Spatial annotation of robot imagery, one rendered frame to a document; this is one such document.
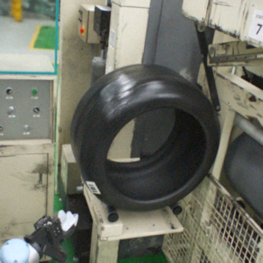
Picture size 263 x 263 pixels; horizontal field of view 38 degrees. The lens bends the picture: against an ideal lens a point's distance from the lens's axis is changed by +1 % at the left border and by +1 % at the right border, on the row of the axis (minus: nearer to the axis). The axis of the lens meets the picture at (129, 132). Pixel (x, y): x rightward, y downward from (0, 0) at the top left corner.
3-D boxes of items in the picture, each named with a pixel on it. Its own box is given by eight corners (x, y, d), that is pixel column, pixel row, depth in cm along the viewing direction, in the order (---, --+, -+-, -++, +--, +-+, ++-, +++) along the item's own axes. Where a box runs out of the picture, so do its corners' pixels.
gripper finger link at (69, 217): (79, 204, 130) (61, 220, 123) (84, 218, 132) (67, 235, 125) (72, 203, 132) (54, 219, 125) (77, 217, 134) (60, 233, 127)
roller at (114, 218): (90, 176, 180) (89, 168, 178) (99, 174, 181) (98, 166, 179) (108, 224, 150) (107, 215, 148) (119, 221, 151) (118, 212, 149)
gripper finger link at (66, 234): (77, 224, 127) (59, 241, 121) (78, 227, 128) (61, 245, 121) (67, 222, 130) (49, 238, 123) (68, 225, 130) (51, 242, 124)
